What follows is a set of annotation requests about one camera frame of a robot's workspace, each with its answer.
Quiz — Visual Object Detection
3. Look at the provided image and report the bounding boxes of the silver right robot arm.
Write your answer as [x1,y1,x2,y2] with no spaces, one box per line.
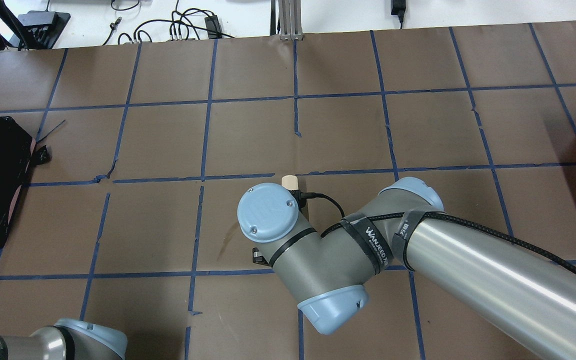
[237,177,576,360]

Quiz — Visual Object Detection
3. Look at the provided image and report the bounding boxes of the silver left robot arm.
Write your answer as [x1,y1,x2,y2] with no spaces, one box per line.
[0,317,128,360]

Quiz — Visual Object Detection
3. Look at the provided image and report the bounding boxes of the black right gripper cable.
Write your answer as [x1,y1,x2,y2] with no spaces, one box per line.
[298,191,576,291]

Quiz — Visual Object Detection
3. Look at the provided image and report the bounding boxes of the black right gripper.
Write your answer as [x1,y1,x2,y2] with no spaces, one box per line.
[252,247,269,265]

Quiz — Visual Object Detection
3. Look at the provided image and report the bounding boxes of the aluminium frame post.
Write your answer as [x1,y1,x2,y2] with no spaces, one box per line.
[270,0,304,41]

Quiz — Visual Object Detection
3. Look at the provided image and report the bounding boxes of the white brush black bristles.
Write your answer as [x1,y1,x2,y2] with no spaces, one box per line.
[280,174,300,192]

